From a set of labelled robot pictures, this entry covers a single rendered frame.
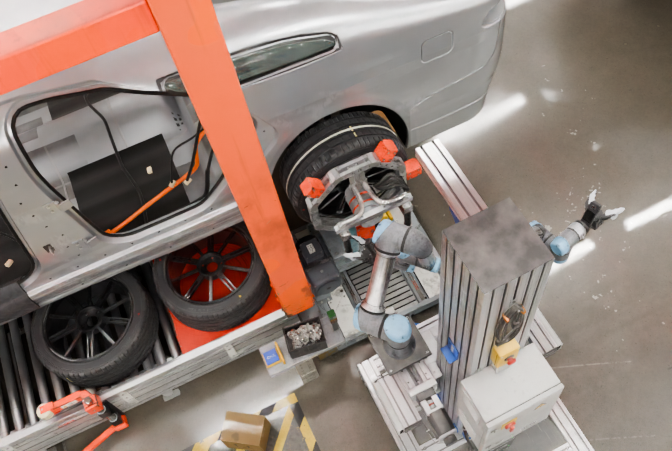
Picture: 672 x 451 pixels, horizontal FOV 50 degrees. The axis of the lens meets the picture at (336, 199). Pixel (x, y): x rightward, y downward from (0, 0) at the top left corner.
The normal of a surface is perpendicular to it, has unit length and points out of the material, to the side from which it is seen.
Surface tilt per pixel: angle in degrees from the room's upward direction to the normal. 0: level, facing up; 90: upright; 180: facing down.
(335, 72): 81
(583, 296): 0
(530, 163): 0
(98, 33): 90
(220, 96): 90
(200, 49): 90
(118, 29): 90
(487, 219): 0
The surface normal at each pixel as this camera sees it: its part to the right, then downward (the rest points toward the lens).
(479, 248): -0.11, -0.51
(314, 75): 0.39, 0.67
